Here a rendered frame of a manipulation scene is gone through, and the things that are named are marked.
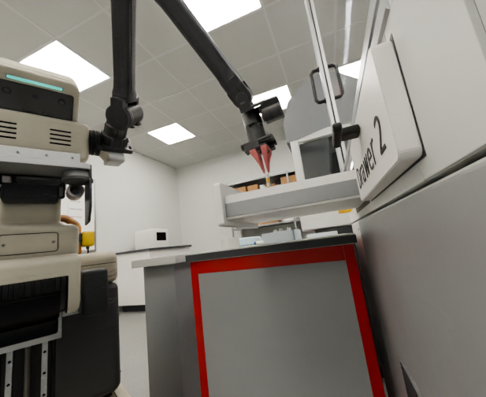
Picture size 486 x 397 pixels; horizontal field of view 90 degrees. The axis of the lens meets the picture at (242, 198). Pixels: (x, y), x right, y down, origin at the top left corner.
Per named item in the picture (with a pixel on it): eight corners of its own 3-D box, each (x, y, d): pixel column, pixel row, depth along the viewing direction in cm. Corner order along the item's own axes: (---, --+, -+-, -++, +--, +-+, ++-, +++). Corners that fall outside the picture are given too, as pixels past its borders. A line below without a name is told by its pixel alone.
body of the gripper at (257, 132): (272, 139, 70) (266, 116, 72) (241, 150, 73) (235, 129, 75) (278, 146, 76) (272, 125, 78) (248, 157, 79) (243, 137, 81)
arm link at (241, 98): (238, 92, 78) (233, 95, 70) (272, 76, 74) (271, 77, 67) (251, 128, 83) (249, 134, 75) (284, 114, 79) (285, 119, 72)
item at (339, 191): (226, 220, 60) (224, 195, 62) (257, 223, 84) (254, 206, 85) (411, 188, 48) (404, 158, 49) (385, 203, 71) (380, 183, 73)
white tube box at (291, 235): (263, 244, 90) (261, 234, 91) (272, 243, 98) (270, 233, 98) (295, 239, 85) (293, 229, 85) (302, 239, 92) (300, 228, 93)
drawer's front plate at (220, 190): (217, 226, 59) (213, 183, 61) (254, 228, 86) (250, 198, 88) (224, 225, 59) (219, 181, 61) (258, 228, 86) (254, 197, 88)
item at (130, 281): (114, 313, 367) (112, 232, 390) (164, 295, 474) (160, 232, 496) (152, 312, 343) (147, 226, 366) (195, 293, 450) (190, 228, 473)
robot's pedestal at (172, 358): (134, 428, 113) (127, 261, 127) (173, 389, 141) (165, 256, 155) (188, 436, 103) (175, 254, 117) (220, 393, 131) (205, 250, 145)
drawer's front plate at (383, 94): (399, 159, 20) (369, 43, 22) (361, 202, 47) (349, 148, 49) (424, 153, 19) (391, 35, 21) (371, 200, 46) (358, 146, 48)
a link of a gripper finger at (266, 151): (272, 166, 69) (265, 137, 71) (250, 175, 71) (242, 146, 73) (278, 172, 75) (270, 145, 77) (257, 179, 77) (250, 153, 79)
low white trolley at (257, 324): (205, 504, 75) (185, 254, 89) (261, 386, 133) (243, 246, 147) (424, 560, 56) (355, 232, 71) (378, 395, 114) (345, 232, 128)
